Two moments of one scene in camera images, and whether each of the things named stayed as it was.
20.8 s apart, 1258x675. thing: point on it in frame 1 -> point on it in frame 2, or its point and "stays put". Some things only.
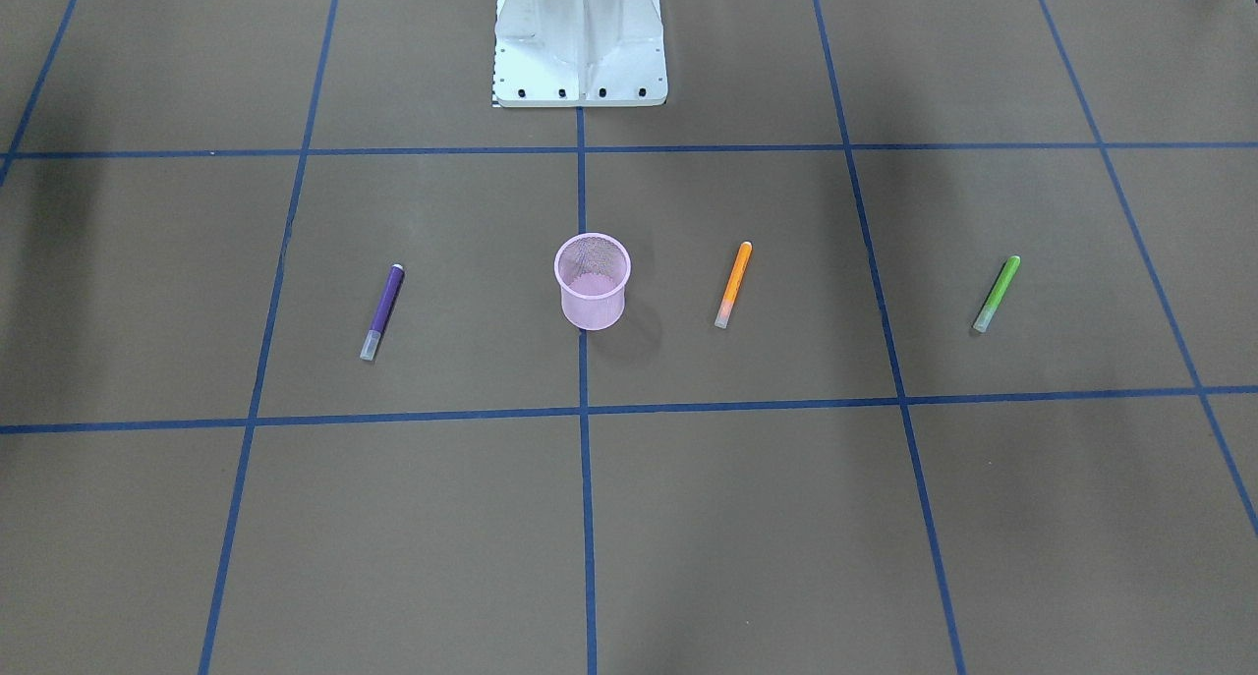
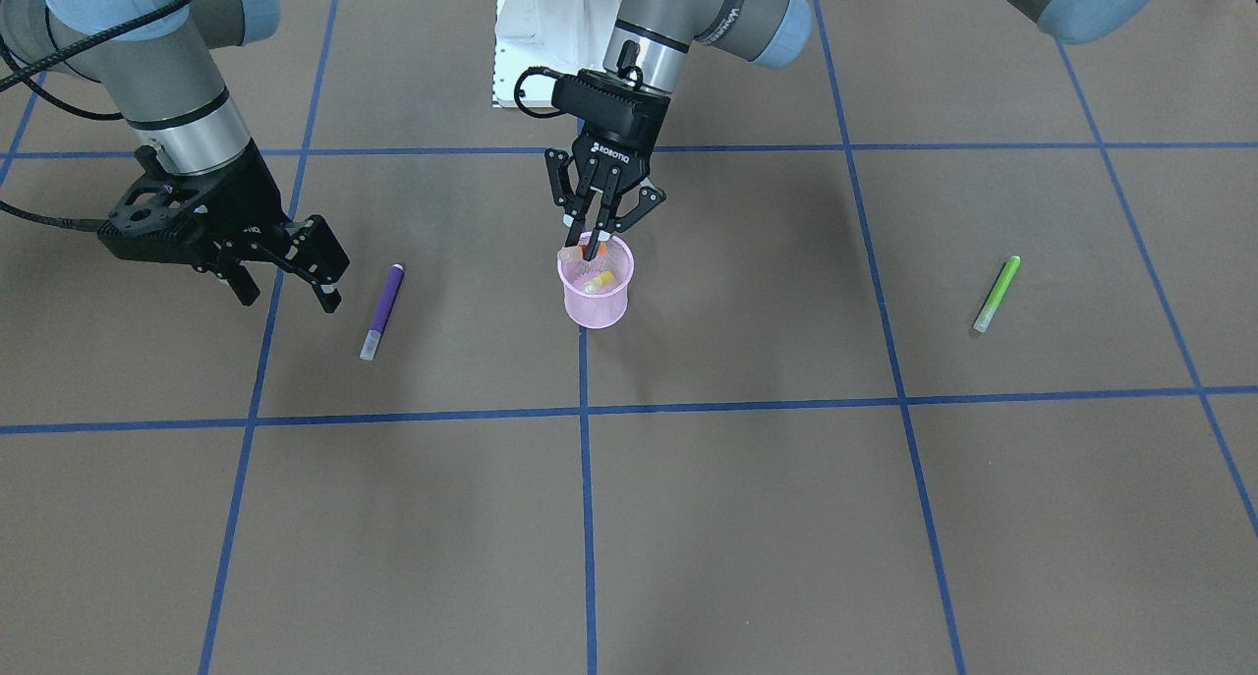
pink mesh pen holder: x=593 y=269 stays put
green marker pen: x=997 y=295 stays put
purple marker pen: x=372 y=337 stays put
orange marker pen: x=739 y=266 -> x=572 y=255
